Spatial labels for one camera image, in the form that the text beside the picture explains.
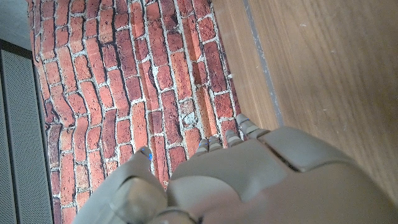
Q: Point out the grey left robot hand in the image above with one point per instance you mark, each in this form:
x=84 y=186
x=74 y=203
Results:
x=248 y=180

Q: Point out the grey tape outline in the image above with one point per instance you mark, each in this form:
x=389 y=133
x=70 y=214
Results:
x=262 y=62

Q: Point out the red brick print backdrop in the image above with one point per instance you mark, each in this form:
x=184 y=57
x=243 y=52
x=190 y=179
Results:
x=124 y=77

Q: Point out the dark grey wall panel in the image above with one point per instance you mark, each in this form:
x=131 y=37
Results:
x=21 y=140

